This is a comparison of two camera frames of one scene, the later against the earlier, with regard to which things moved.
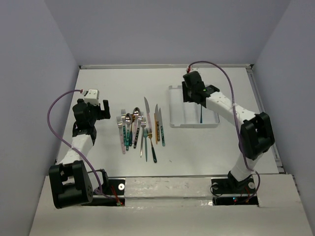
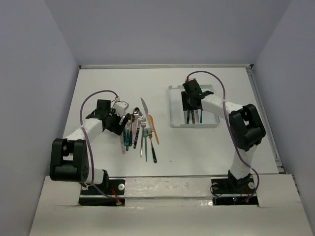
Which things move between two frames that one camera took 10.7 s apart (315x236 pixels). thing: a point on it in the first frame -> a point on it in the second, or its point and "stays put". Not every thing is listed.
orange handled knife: [156, 113] -> [152, 121]
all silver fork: [143, 123] stays put
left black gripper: [102, 114] -> [117, 129]
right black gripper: [186, 98] -> [185, 104]
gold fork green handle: [149, 134] stays put
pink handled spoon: [136, 112] stays put
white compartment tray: [187, 114] stays put
